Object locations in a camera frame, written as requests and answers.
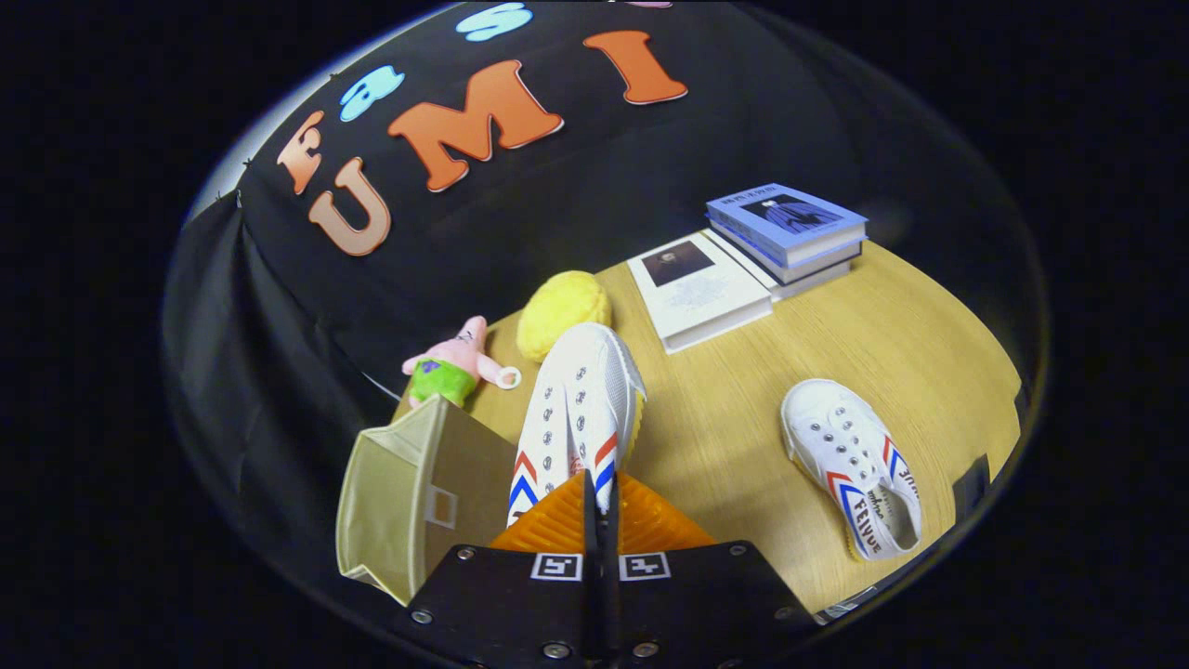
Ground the pink starfish plush toy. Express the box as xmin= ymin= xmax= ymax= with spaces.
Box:
xmin=401 ymin=316 xmax=523 ymax=410

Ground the grey book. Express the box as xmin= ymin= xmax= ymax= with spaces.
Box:
xmin=711 ymin=228 xmax=867 ymax=285

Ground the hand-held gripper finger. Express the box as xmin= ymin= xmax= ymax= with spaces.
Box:
xmin=398 ymin=468 xmax=607 ymax=669
xmin=604 ymin=471 xmax=825 ymax=669

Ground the white striped canvas shoe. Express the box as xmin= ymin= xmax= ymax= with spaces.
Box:
xmin=780 ymin=378 xmax=923 ymax=562
xmin=506 ymin=321 xmax=648 ymax=529

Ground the blue cover book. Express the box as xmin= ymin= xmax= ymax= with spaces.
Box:
xmin=704 ymin=183 xmax=869 ymax=270

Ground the white portrait cover book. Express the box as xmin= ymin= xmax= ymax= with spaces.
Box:
xmin=627 ymin=232 xmax=775 ymax=355

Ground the brown fabric storage box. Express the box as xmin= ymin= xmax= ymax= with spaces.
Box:
xmin=334 ymin=395 xmax=519 ymax=607

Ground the black table clamp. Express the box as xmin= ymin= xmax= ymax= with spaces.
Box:
xmin=952 ymin=453 xmax=993 ymax=517

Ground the yellow plush ball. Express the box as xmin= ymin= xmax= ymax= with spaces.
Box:
xmin=516 ymin=269 xmax=614 ymax=363

